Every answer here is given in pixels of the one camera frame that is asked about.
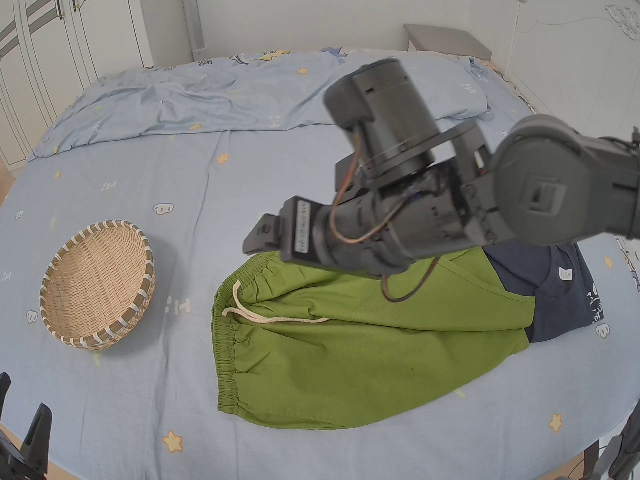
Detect round woven basket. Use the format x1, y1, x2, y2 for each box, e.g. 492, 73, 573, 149
39, 219, 156, 351

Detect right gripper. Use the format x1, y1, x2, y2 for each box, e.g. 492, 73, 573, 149
243, 165, 471, 276

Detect dark blue T-shirt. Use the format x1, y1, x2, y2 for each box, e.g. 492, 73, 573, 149
482, 240, 608, 344

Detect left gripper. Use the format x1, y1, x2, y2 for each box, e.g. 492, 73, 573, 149
0, 372, 53, 480

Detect pale blue quilt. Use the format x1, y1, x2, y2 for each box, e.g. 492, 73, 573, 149
27, 48, 493, 161

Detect grey bedside table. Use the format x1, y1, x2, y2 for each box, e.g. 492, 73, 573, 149
404, 24, 493, 62

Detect green shorts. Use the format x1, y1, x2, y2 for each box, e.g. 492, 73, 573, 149
211, 245, 536, 431

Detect white wardrobe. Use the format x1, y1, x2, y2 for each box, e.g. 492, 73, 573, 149
0, 0, 201, 169

